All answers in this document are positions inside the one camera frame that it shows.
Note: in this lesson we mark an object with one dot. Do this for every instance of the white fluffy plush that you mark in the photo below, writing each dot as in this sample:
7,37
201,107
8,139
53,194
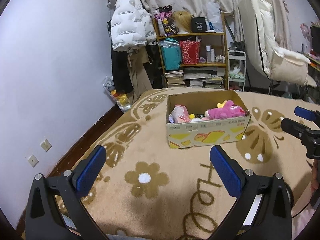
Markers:
197,117

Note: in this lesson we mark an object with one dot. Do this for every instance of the red bag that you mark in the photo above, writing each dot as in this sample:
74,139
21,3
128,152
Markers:
190,51

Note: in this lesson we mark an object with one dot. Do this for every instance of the plastic bag with toys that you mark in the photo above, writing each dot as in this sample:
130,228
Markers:
120,98

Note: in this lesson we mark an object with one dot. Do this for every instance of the stack of books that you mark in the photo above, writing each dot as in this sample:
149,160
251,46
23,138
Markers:
174,78

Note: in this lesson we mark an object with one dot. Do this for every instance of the person right hand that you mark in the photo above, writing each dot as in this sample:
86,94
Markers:
314,182

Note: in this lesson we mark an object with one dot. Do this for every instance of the blonde wig head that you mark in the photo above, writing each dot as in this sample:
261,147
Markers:
182,21

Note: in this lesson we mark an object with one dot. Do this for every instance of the pink bear plush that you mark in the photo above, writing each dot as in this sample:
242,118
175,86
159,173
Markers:
227,111

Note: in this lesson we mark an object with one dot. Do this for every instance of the wooden shelf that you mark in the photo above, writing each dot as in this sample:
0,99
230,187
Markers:
212,67

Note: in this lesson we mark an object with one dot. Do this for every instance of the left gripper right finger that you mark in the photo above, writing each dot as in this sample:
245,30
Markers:
262,208

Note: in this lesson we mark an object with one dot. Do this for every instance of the yellow dog plush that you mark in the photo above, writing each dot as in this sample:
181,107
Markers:
221,104

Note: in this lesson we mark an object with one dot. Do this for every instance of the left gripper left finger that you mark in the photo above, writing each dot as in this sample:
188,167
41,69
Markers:
43,219

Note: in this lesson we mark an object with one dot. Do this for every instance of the teal bag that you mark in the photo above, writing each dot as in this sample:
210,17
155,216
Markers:
171,53

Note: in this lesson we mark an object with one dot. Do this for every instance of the wall socket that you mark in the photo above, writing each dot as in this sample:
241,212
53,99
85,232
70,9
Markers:
46,145
33,161

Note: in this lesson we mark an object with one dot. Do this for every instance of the cream padded chair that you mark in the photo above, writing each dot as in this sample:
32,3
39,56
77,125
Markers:
262,49

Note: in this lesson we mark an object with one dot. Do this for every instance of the beige coat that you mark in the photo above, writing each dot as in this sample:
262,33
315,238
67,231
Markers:
137,73

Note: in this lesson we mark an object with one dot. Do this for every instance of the pink packaged item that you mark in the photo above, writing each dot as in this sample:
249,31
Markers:
179,115

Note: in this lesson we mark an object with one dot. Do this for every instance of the white trolley cart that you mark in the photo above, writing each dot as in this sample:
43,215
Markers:
236,72

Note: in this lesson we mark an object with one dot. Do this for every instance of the black box with 40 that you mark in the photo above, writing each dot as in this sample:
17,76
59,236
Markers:
198,25

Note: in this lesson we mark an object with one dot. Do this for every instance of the cardboard box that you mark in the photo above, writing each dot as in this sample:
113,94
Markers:
210,132

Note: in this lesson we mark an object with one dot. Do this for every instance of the white puffer jacket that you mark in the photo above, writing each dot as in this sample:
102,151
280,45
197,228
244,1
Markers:
131,26

